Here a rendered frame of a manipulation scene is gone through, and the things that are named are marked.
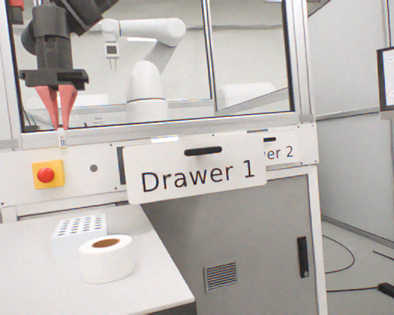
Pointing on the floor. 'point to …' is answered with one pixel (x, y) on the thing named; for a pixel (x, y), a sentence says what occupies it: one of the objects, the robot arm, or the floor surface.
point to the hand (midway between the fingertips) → (61, 126)
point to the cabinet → (232, 242)
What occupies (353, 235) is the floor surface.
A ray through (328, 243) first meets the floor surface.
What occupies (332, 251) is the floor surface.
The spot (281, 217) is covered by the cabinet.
